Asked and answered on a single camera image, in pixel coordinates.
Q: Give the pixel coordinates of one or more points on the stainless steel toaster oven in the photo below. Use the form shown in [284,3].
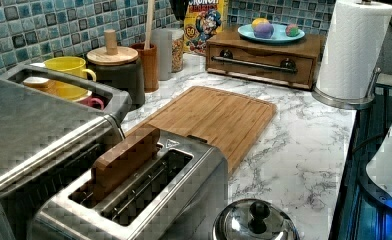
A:
[46,142]

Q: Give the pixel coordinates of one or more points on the bamboo cutting board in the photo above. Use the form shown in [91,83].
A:
[229,121]

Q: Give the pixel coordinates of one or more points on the brown utensil holder cup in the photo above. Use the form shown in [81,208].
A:
[149,61]

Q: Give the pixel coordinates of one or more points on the clear cereal container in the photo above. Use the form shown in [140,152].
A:
[176,36]

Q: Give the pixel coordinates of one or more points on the wooden toast slice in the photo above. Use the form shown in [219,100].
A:
[117,164]

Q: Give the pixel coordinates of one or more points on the frosted grey plastic cup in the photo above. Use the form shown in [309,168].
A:
[162,39]

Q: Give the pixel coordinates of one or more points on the dark canister with wooden lid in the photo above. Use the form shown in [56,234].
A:
[119,67]

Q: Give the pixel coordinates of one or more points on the yellow cereal box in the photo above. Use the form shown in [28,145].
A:
[203,20]

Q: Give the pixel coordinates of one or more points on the light blue plate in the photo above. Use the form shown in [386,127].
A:
[279,36]

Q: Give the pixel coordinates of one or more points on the pink mug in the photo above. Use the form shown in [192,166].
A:
[91,102]

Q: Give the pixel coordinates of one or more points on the purple plush plum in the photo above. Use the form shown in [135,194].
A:
[263,30]

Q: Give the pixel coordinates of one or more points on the steel pot lid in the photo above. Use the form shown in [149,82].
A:
[253,219]

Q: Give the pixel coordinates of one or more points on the wooden drawer box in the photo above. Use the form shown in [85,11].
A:
[292,64]

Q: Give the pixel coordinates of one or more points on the yellow toy lemon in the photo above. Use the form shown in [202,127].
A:
[258,21]

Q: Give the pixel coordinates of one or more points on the green pink toy fruit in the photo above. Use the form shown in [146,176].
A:
[292,30]

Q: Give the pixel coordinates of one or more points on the yellow mug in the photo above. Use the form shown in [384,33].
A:
[74,66]

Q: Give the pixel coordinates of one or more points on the metal paper towel holder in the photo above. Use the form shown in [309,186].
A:
[350,104]

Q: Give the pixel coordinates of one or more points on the white paper towel roll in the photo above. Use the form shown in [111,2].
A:
[355,37]

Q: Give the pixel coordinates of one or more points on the wooden utensil handle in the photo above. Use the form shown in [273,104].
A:
[149,19]

